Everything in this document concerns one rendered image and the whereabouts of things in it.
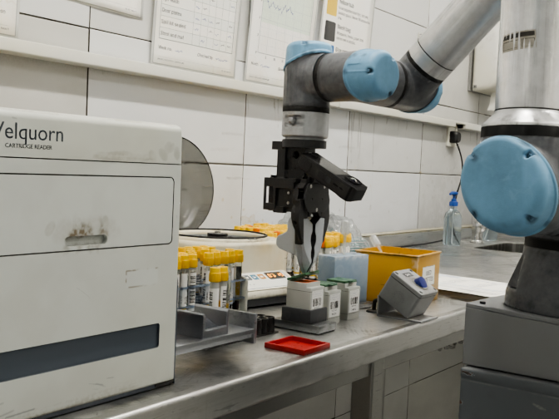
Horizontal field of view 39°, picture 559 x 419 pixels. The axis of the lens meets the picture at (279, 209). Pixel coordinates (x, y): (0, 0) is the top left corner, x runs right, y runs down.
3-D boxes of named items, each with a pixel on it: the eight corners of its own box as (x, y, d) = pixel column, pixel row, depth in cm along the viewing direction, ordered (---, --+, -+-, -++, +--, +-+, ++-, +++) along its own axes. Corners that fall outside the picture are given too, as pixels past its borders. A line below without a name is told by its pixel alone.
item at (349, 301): (347, 320, 137) (348, 281, 136) (324, 317, 139) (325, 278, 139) (358, 317, 140) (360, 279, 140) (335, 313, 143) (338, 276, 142)
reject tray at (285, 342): (304, 356, 109) (304, 350, 109) (264, 347, 113) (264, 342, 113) (329, 347, 115) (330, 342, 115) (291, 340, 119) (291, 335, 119)
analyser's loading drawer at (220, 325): (146, 370, 90) (148, 325, 90) (106, 360, 94) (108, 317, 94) (256, 342, 107) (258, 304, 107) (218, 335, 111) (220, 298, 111)
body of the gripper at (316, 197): (288, 212, 134) (291, 140, 133) (332, 216, 129) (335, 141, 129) (261, 214, 128) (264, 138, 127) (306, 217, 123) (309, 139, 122)
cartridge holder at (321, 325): (318, 335, 123) (319, 312, 123) (270, 327, 128) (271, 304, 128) (336, 330, 128) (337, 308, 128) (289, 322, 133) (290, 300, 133)
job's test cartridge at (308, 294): (309, 323, 125) (311, 283, 125) (284, 319, 128) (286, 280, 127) (323, 320, 128) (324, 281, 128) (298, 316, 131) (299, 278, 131)
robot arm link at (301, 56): (313, 36, 121) (274, 41, 127) (309, 110, 121) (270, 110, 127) (347, 44, 126) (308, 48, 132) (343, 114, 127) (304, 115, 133)
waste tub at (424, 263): (415, 308, 153) (418, 255, 152) (352, 298, 160) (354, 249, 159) (438, 299, 164) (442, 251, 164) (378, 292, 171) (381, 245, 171)
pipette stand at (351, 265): (338, 313, 143) (341, 258, 143) (309, 307, 148) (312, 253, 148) (372, 308, 151) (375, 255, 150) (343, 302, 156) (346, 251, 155)
